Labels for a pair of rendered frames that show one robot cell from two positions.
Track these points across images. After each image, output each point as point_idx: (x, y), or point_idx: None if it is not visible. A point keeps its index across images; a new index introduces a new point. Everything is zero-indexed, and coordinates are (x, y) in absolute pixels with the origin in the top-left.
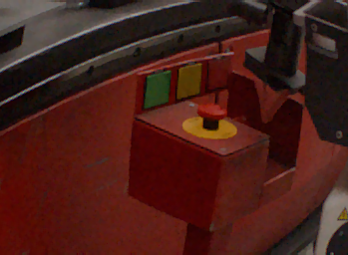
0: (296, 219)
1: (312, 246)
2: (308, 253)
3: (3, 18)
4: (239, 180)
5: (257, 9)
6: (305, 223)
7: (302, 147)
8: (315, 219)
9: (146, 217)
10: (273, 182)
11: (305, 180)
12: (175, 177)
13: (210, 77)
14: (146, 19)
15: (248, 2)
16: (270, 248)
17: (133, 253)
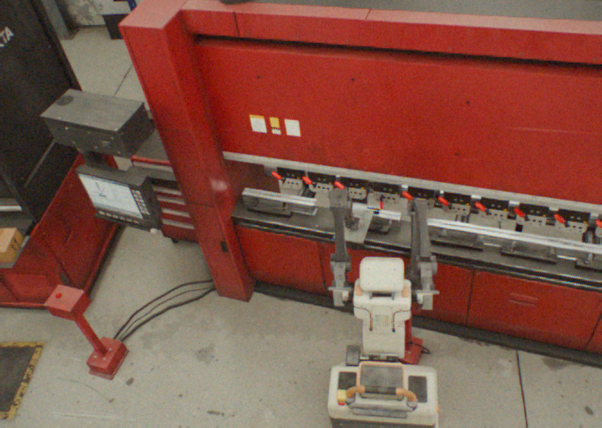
0: (564, 344)
1: (579, 366)
2: (570, 366)
3: (347, 234)
4: None
5: (406, 273)
6: (589, 353)
7: (545, 319)
8: (597, 357)
9: (439, 292)
10: None
11: (553, 331)
12: None
13: None
14: (433, 253)
15: (406, 270)
16: (551, 343)
17: (433, 297)
